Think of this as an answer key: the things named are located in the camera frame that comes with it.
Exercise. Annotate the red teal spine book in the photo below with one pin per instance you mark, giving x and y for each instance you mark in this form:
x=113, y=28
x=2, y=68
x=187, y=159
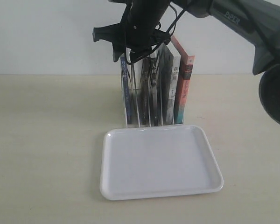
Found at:
x=184, y=76

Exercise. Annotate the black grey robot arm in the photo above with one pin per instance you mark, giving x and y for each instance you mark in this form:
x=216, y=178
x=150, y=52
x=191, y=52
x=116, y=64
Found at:
x=258, y=21

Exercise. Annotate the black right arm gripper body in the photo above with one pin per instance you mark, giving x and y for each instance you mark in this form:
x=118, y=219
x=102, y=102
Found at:
x=141, y=21

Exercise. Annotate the grey white spine book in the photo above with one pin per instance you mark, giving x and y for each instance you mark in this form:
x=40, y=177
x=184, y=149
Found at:
x=172, y=60

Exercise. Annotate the white plastic tray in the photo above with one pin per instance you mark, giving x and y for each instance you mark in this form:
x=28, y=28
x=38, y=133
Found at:
x=162, y=161

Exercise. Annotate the black white spine book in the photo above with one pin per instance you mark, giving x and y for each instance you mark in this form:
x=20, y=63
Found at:
x=154, y=81

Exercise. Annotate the black brown spine book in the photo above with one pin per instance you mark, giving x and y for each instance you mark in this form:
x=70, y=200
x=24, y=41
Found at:
x=141, y=91

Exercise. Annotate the dark blue spine book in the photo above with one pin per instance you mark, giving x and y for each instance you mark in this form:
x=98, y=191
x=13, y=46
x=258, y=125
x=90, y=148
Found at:
x=127, y=97

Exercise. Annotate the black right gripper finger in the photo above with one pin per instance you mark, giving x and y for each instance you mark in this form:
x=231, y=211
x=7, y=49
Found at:
x=110, y=33
x=119, y=50

